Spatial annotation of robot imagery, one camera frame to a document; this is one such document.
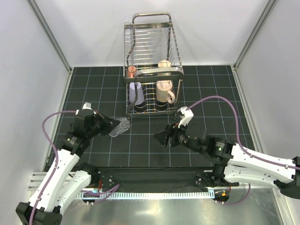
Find steel wire dish rack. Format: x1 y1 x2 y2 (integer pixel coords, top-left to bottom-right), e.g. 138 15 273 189
123 12 184 118

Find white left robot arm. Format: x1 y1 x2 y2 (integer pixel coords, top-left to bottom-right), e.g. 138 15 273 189
15 108 121 225

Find lilac plastic cup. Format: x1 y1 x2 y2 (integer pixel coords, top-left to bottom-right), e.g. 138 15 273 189
129 82 144 105

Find aluminium frame post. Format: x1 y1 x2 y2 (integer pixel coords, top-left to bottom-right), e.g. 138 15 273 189
26 0 72 73
233 0 278 70

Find white slotted cable duct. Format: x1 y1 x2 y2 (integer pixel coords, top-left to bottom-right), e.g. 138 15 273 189
75 190 215 201

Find left aluminium frame post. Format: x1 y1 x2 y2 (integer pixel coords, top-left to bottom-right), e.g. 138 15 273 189
26 0 72 73

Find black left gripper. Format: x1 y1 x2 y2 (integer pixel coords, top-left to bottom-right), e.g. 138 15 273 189
86 110 120 138

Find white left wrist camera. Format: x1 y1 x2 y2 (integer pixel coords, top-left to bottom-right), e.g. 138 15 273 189
75 102 93 115

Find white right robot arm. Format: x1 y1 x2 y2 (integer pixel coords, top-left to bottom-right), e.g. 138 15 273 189
154 123 300 199

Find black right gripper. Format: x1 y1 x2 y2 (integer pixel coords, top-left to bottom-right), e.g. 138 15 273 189
153 119 203 155

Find clear glass tumbler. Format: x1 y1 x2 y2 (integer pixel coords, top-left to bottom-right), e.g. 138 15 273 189
109 117 130 137

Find right aluminium frame post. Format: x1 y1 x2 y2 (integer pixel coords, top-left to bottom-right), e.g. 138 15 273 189
233 0 278 70

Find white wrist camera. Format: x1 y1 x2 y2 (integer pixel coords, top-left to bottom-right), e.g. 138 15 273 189
178 106 194 128
75 102 93 115

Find tan mug lilac inside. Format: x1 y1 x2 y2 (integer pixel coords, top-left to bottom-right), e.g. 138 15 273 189
156 80 176 104

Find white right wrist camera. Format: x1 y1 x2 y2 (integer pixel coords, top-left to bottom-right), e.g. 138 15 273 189
178 106 194 128

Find pink ceramic mug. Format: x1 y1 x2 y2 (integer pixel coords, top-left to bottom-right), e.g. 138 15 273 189
127 66 137 78

